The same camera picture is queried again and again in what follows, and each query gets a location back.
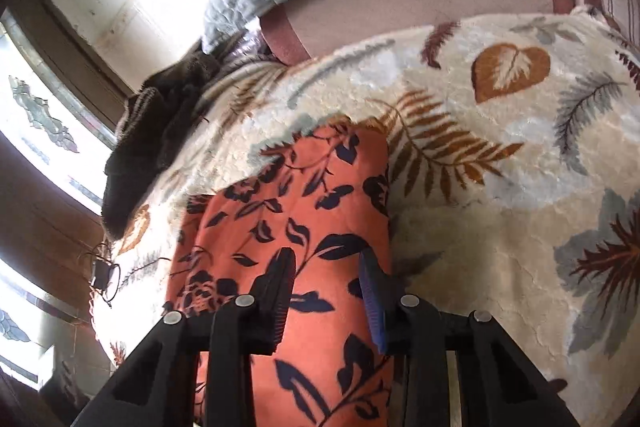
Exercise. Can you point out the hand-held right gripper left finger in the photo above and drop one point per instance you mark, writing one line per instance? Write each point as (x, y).
(277, 304)

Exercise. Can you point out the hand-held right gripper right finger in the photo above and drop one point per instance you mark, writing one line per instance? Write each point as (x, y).
(372, 307)

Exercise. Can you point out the orange floral garment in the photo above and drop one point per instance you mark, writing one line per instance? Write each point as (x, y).
(300, 217)

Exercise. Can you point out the leaf print fleece blanket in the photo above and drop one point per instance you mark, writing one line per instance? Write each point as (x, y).
(500, 207)

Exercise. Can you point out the dark brown knit cloth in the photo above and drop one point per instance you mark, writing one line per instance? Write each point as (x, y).
(150, 132)

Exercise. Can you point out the window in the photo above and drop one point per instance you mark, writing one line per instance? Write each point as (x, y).
(35, 117)

